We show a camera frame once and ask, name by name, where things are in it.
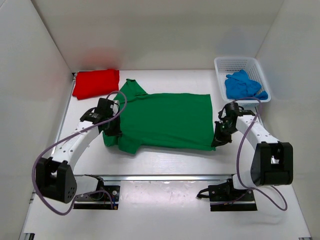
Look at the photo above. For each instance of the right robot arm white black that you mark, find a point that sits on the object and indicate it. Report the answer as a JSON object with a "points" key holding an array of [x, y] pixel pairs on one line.
{"points": [[272, 163]]}

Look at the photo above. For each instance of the blue t shirt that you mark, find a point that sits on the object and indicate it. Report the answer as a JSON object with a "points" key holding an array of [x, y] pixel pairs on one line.
{"points": [[238, 85]]}

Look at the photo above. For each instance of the aluminium rail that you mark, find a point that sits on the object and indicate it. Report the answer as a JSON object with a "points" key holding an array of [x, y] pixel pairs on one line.
{"points": [[58, 111], [156, 177]]}

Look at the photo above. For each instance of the folded red t shirt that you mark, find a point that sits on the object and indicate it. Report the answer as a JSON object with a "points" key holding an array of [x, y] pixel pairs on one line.
{"points": [[90, 84]]}

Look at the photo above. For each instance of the aluminium rail front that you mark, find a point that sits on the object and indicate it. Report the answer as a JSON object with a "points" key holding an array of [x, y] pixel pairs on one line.
{"points": [[156, 177]]}

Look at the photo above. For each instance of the green t shirt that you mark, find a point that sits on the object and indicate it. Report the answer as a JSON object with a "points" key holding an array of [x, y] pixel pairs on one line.
{"points": [[170, 120]]}

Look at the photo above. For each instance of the aluminium rail left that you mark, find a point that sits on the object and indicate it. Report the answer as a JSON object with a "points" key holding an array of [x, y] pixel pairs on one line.
{"points": [[58, 111]]}

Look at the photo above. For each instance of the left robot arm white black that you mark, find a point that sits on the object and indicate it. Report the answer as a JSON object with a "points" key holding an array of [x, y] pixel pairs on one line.
{"points": [[53, 177]]}

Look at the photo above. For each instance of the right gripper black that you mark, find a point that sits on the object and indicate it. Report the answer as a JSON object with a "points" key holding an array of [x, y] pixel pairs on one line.
{"points": [[219, 139]]}

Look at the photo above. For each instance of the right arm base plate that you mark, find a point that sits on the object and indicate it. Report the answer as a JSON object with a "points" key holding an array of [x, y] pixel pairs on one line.
{"points": [[223, 197]]}

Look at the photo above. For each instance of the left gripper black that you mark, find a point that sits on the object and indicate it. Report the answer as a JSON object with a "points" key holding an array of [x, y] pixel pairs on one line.
{"points": [[116, 131]]}

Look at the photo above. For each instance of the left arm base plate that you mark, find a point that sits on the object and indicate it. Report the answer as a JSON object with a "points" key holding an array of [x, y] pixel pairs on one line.
{"points": [[100, 201]]}

